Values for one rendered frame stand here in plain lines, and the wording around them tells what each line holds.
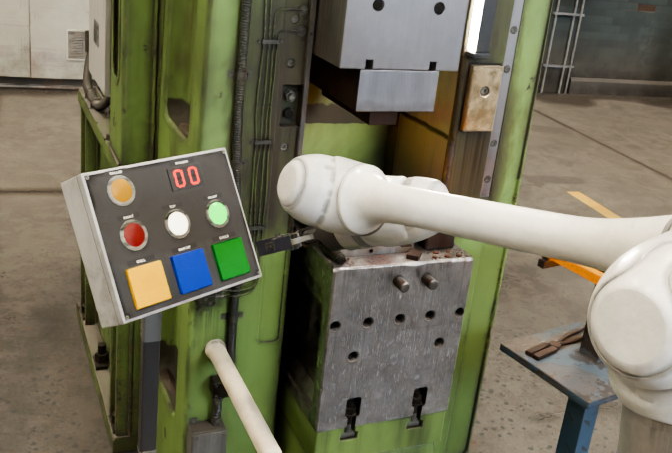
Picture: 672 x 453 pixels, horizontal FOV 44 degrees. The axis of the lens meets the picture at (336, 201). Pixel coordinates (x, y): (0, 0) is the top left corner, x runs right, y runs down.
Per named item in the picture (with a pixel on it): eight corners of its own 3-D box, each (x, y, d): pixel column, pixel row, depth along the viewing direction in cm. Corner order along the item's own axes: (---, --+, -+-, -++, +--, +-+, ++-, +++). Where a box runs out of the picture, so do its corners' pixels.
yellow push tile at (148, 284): (172, 298, 154) (161, 259, 154) (138, 309, 149) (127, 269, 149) (167, 299, 155) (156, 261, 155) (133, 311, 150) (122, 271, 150)
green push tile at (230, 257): (251, 271, 169) (241, 236, 169) (223, 280, 163) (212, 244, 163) (245, 272, 170) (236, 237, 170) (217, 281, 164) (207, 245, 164)
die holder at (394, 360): (448, 410, 219) (475, 257, 204) (315, 433, 204) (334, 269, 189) (360, 312, 267) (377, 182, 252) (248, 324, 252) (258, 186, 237)
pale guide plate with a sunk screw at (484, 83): (492, 131, 215) (504, 66, 209) (463, 131, 211) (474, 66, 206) (488, 129, 217) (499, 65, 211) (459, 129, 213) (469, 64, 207)
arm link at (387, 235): (392, 195, 144) (338, 179, 135) (463, 176, 133) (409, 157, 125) (392, 256, 141) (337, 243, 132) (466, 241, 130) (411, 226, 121)
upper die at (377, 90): (433, 111, 191) (439, 71, 188) (355, 111, 183) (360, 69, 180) (358, 72, 227) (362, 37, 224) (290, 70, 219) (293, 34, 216)
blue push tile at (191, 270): (213, 284, 161) (203, 247, 161) (183, 294, 156) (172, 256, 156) (208, 285, 162) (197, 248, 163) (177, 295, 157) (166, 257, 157)
